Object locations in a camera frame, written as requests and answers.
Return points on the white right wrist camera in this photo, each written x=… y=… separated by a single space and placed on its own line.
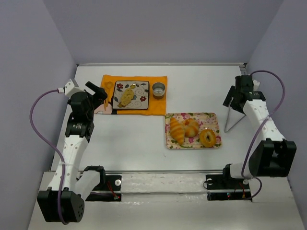
x=256 y=85

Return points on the small metal cup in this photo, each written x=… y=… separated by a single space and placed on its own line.
x=158 y=89

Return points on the green speckled bread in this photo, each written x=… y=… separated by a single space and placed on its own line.
x=126 y=97

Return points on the square floral ceramic plate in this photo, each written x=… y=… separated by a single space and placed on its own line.
x=140 y=100

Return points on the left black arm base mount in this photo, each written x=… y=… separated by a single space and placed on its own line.
x=110 y=191

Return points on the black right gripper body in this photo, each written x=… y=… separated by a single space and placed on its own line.
x=235 y=102

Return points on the twisted golden bread roll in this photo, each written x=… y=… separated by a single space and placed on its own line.
x=191 y=127

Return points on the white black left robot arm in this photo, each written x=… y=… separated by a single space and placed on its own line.
x=63 y=199

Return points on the metal tongs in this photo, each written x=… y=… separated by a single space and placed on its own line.
x=226 y=129

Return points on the golden bagel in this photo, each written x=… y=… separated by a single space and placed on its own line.
x=207 y=138

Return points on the orange cloth placemat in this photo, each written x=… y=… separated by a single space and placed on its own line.
x=156 y=106

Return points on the aluminium front rail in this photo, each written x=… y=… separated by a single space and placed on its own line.
x=163 y=171

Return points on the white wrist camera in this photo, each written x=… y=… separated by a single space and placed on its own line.
x=71 y=87
x=256 y=85

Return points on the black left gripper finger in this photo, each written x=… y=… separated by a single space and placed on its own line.
x=93 y=87
x=100 y=94

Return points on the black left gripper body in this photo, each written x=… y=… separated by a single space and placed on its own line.
x=98 y=93

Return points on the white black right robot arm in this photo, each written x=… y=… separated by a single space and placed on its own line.
x=269 y=154

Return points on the striped croissant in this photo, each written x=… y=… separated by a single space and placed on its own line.
x=177 y=131

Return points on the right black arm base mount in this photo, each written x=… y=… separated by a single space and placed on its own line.
x=221 y=189

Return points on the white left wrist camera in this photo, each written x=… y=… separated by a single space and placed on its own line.
x=71 y=87

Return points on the floral serving tray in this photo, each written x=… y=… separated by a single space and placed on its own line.
x=205 y=121

